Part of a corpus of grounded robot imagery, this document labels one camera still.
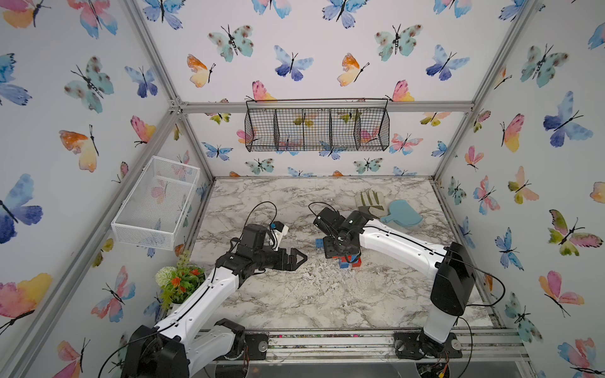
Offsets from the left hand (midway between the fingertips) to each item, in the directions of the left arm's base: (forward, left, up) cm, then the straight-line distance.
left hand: (299, 255), depth 79 cm
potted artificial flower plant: (-10, +34, +5) cm, 36 cm away
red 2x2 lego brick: (+2, -22, -12) cm, 25 cm away
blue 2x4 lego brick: (+2, -17, -13) cm, 21 cm away
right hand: (+3, -13, -1) cm, 13 cm away
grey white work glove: (+33, -35, -13) cm, 50 cm away
